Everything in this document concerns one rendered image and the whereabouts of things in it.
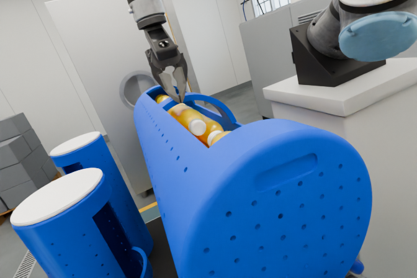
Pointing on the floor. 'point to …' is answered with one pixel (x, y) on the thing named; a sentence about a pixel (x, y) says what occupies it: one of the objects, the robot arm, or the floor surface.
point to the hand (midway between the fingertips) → (180, 98)
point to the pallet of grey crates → (21, 164)
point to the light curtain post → (180, 43)
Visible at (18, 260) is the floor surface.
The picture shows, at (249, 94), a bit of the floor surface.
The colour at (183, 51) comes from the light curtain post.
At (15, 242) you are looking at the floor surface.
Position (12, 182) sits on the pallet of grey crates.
